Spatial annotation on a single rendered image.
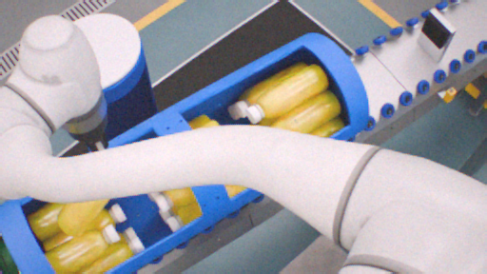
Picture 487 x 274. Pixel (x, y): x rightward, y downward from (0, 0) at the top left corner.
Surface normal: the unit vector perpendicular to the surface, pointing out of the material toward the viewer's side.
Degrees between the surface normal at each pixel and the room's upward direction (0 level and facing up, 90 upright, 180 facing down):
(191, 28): 0
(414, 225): 26
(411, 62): 0
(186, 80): 0
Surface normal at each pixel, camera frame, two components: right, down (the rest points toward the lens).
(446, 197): -0.19, -0.66
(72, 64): 0.80, 0.37
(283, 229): 0.01, -0.47
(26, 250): 0.16, -0.26
